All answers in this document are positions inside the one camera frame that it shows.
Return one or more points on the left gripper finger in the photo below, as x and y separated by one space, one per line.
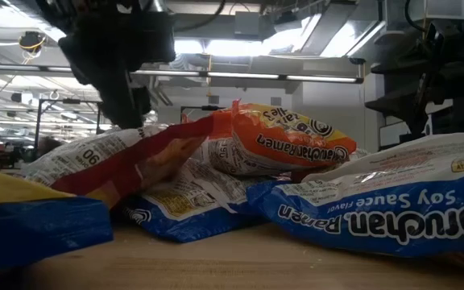
144 100
121 102

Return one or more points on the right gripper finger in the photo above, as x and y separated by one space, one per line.
409 65
405 104

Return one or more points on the red Maruchan ramen packet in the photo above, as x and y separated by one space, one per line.
87 157

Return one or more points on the blue Maruchan ramen packet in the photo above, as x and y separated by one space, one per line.
377 217
34 225
183 201

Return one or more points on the orange Maruchan ramen packet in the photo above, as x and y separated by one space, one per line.
280 137

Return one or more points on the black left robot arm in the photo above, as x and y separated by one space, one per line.
71 10

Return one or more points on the black metal rack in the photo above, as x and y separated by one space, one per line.
38 121

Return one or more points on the long ceiling light fixture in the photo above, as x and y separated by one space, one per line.
248 75

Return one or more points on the grey ceiling box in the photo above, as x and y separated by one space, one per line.
247 24

